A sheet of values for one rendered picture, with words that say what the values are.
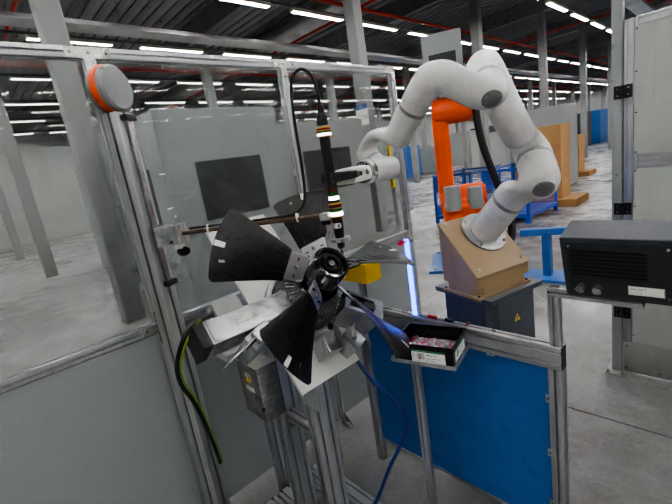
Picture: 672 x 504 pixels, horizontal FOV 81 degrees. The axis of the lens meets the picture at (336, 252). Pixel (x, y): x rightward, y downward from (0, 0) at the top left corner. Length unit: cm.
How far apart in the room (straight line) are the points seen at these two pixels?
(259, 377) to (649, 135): 227
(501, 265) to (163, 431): 154
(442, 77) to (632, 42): 162
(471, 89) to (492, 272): 72
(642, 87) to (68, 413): 297
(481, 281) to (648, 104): 147
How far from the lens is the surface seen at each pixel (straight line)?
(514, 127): 136
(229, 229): 121
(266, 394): 158
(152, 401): 189
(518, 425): 168
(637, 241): 121
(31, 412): 180
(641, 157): 271
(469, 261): 160
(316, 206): 142
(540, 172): 143
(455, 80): 123
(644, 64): 271
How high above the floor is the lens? 152
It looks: 13 degrees down
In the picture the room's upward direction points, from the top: 9 degrees counter-clockwise
